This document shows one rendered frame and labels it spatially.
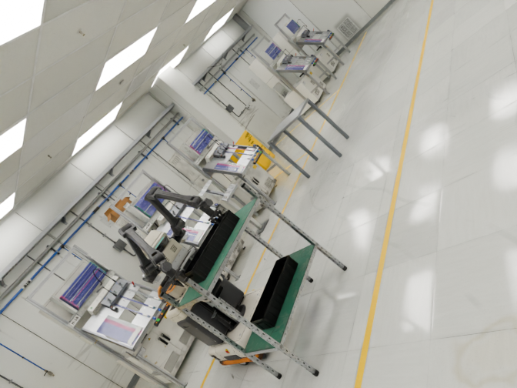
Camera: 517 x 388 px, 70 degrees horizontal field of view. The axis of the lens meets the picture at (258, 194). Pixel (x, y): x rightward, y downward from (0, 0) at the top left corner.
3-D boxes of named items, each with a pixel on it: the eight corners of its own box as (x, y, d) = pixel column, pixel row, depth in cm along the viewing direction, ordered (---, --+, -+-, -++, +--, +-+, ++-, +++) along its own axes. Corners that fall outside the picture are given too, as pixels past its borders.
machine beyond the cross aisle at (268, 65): (339, 75, 866) (278, 16, 825) (331, 92, 813) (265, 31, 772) (302, 108, 966) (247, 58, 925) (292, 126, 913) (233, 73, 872)
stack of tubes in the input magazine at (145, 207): (169, 192, 543) (155, 181, 537) (150, 217, 510) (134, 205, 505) (166, 195, 552) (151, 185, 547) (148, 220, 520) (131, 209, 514)
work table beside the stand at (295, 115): (341, 156, 487) (297, 115, 470) (308, 178, 540) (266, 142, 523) (349, 136, 515) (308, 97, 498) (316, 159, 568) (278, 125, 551)
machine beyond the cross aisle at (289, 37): (352, 48, 958) (298, -6, 918) (345, 63, 905) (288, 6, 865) (318, 81, 1058) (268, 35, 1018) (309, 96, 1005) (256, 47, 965)
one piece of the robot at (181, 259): (185, 288, 304) (163, 272, 299) (201, 262, 321) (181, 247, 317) (193, 283, 292) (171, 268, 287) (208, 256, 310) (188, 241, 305)
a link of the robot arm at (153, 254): (132, 225, 268) (119, 234, 263) (130, 220, 264) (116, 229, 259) (168, 258, 245) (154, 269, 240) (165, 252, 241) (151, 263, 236)
